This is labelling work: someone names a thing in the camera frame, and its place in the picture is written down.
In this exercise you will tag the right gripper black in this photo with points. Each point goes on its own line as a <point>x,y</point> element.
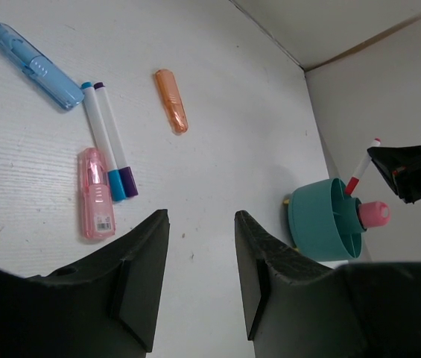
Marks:
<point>401,170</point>

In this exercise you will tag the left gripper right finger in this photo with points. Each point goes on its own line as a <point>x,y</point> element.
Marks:
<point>296,307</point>

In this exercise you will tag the teal round organizer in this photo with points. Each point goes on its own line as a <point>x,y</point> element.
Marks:
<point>324,223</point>

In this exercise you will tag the pink glue stick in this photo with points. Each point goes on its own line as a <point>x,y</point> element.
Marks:
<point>373,214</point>

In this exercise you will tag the orange correction tape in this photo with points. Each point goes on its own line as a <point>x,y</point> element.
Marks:
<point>170,95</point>

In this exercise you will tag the red capped marker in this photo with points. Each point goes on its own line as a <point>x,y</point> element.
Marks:
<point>361,168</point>

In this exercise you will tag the blue capped marker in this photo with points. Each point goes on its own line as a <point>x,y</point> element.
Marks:
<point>102,141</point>

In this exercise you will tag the purple capped marker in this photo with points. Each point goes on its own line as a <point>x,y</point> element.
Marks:
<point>114,136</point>

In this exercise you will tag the blue correction tape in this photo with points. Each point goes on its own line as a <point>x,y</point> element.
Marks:
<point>39,69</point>

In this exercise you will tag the pink correction tape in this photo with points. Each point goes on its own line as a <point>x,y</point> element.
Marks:
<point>97,214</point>

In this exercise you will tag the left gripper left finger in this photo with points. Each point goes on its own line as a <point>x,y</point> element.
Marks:
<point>103,305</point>

